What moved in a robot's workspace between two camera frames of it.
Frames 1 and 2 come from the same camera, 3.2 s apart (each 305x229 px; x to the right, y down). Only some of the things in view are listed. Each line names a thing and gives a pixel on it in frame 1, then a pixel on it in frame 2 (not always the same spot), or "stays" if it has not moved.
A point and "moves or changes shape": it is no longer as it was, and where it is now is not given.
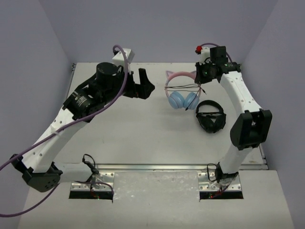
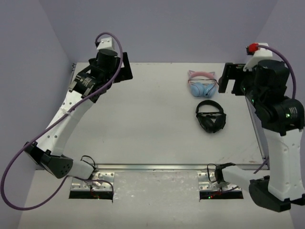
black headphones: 210,122 stays
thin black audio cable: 194,87 to 215,80
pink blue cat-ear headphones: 178,100 moves or changes shape
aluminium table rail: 242,167 stays
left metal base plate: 100,182 stays
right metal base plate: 206,180 stays
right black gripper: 200,78 to 232,71
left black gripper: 133,86 to 126,66
